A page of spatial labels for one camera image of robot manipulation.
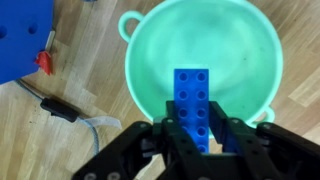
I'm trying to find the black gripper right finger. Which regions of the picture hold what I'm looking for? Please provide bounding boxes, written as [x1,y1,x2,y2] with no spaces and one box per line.
[208,100,320,180]

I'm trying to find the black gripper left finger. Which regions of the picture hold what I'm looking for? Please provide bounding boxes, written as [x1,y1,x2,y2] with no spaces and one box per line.
[71,99,204,180]

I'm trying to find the blue studded toy block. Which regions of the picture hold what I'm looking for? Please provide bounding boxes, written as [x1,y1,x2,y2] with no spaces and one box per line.
[173,68,214,154]

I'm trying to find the blue wooden toy workbench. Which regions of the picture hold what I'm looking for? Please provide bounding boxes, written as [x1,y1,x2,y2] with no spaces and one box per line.
[0,0,56,85]

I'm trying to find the lamp cable with black switch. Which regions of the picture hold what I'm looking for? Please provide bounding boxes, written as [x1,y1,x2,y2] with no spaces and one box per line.
[14,78,123,156]

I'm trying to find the green dish with handles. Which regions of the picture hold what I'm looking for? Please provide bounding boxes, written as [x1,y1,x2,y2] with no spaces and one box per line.
[118,0,284,129]

